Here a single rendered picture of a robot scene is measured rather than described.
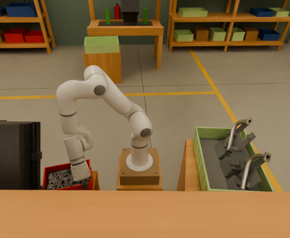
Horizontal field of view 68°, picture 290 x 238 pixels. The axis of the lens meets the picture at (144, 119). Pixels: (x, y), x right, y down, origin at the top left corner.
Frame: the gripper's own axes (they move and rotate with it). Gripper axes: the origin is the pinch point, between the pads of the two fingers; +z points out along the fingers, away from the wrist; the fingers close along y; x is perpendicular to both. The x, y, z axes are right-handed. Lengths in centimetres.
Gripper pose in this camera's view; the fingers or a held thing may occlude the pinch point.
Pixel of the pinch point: (85, 186)
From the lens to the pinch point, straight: 141.0
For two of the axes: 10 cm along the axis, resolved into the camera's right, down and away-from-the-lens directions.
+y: -9.2, 2.7, -2.8
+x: 3.0, 0.3, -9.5
